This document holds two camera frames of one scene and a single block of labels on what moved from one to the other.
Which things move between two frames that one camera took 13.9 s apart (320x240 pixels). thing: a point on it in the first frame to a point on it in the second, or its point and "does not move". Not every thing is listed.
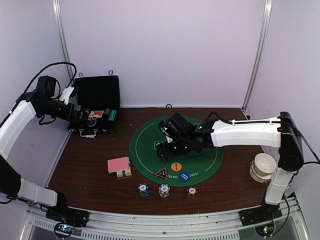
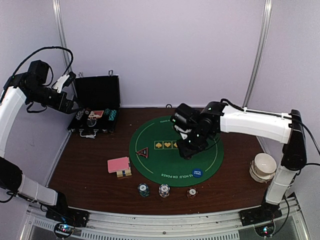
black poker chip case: x=99 y=98 does not move
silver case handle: x=89 y=136 does not move
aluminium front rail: x=294 y=226 does not move
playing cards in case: x=96 y=114 does not move
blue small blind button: x=184 y=176 to x=197 y=172
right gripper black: x=165 y=151 to x=187 y=152
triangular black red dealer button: x=162 y=173 to x=143 y=152
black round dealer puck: x=91 y=122 does not move
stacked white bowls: x=262 y=168 does not move
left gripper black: x=75 y=118 to x=65 y=107
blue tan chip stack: x=164 y=190 does not move
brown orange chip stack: x=191 y=191 does not move
